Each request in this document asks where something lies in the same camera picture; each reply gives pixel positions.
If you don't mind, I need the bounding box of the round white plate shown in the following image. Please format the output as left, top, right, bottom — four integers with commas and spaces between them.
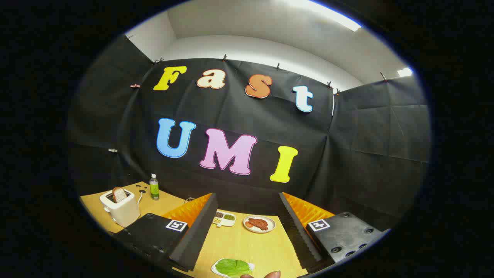
243, 215, 276, 234

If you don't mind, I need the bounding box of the black backdrop cloth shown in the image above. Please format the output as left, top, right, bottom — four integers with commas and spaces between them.
68, 35, 432, 232

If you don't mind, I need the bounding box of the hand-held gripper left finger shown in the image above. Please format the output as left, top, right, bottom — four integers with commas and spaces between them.
110, 192, 219, 273

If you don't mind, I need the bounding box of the white divided dish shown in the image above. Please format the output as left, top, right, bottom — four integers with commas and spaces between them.
212, 210, 236, 227

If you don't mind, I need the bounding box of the green label drink bottle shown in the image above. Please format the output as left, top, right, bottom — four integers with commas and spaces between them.
149, 174, 160, 201

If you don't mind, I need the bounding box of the white toaster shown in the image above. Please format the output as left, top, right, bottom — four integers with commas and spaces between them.
100, 188, 141, 227

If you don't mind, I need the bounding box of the green lettuce leaf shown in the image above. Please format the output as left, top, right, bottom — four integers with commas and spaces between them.
215, 258, 252, 278

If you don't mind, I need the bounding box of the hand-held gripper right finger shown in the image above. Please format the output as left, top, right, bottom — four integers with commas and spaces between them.
278, 192, 392, 273

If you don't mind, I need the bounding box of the white rounded square plate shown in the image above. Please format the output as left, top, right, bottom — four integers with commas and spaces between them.
211, 258, 255, 278

